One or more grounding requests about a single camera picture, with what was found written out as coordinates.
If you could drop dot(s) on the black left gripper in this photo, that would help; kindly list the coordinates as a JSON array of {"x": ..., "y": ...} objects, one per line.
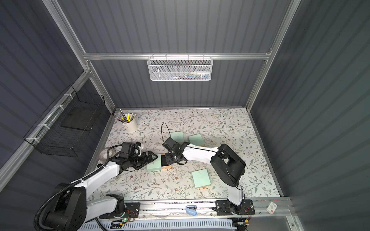
[{"x": 143, "y": 159}]

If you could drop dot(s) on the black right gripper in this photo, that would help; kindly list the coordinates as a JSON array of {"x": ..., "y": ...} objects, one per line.
[{"x": 172, "y": 156}]

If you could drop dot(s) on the mint green drawer jewelry box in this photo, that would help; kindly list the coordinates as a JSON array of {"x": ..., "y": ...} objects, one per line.
[
  {"x": 159, "y": 164},
  {"x": 201, "y": 178}
]

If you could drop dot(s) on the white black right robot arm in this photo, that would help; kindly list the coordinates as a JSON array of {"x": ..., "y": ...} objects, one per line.
[{"x": 229, "y": 167}]

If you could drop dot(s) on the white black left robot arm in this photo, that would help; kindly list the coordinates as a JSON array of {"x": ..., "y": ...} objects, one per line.
[{"x": 68, "y": 208}]

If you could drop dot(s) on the white small card box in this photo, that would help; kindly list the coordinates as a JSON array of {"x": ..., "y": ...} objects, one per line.
[{"x": 271, "y": 208}]

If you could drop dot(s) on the white pen cup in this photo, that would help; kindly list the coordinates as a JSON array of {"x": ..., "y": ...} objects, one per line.
[{"x": 131, "y": 127}]

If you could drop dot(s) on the blue stapler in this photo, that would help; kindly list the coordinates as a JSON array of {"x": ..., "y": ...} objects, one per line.
[{"x": 191, "y": 210}]

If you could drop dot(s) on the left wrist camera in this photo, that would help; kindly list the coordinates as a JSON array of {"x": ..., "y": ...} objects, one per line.
[{"x": 130, "y": 149}]

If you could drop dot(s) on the white wire mesh basket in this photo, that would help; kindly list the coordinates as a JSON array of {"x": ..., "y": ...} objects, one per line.
[{"x": 180, "y": 69}]

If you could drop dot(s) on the black wire mesh basket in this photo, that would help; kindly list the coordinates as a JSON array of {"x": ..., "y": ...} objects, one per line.
[{"x": 66, "y": 127}]

